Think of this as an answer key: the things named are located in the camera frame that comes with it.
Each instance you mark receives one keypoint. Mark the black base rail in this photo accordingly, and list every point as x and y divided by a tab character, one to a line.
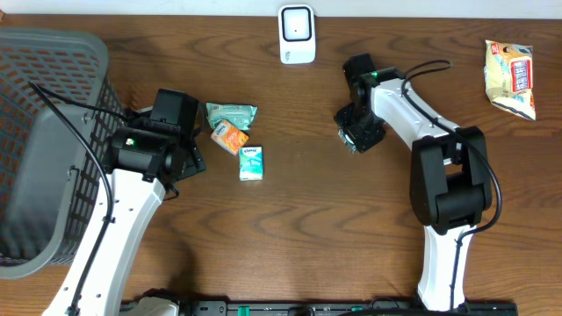
164	306

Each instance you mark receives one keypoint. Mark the white barcode scanner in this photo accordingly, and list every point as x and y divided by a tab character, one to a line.
296	30

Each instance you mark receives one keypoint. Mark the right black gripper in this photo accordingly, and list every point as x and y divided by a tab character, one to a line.
363	140

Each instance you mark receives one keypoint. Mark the yellow wet wipes pack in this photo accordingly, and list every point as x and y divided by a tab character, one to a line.
509	78

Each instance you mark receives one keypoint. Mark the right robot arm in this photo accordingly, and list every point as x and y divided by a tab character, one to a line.
451	180

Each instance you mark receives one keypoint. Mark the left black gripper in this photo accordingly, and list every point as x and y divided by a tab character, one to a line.
196	155

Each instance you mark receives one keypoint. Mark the teal Kleenex tissue pack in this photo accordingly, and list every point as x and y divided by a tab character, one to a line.
251	163

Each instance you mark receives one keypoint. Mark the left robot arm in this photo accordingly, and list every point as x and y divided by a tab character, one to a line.
142	162

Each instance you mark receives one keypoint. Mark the orange tissue pack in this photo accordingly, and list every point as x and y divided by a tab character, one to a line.
229	137

